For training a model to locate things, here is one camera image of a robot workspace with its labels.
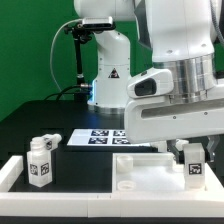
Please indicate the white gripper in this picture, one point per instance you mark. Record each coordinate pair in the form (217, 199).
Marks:
(150, 120)

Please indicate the white square tabletop panel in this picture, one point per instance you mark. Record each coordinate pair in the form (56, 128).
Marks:
(146, 172)

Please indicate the black camera stand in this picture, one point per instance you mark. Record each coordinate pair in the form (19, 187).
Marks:
(80, 36)

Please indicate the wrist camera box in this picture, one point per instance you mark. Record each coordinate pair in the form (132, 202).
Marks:
(150, 83)

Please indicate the white marker base plate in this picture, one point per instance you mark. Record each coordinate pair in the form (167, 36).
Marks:
(98, 137)

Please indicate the grey camera on stand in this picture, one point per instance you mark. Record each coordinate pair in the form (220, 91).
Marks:
(97, 23)

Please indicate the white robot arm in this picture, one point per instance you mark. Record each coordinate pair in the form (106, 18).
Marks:
(179, 97)

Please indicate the white U-shaped obstacle fence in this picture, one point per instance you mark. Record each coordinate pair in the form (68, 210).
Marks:
(190, 203)

